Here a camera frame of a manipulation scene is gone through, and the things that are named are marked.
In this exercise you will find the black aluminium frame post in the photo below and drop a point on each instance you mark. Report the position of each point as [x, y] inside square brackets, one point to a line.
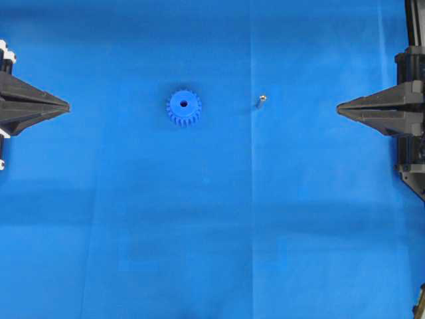
[415, 12]

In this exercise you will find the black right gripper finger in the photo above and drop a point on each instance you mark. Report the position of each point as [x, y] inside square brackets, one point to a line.
[387, 122]
[406, 96]

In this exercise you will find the blue table mat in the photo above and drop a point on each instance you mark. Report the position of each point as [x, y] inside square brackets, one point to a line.
[288, 211]

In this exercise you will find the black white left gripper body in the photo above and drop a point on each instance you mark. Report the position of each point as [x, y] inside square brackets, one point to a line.
[8, 59]

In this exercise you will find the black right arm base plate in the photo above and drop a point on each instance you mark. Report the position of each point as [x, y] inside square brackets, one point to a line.
[413, 176]

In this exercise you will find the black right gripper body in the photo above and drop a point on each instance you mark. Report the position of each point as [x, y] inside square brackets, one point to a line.
[410, 66]

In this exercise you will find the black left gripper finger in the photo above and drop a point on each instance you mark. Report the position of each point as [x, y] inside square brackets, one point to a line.
[17, 116]
[16, 90]

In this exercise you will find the small blue plastic gear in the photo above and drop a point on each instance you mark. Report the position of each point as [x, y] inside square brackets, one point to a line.
[184, 108]

